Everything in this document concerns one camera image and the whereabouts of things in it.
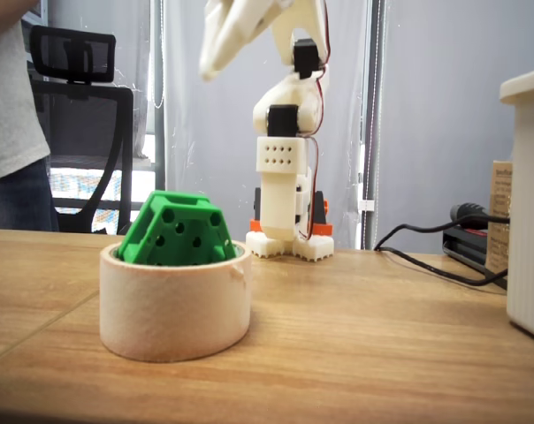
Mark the green hexagonal printed component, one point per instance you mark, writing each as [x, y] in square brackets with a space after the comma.
[183, 234]

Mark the black mesh office chair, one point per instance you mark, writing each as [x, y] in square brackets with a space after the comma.
[86, 123]

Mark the grey metal pole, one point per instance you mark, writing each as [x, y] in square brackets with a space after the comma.
[375, 110]

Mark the orange table clamp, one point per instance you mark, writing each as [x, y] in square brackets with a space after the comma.
[322, 229]

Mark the person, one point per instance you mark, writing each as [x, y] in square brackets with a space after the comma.
[10, 110]

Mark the beige masking tape roll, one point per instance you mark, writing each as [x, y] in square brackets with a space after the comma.
[174, 309]

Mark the black electronic device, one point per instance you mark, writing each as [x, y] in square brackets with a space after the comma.
[463, 245]

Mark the brown cardboard box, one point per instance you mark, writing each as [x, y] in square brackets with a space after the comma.
[499, 212]

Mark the white ribbed container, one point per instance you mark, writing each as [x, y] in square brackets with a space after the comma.
[530, 199]

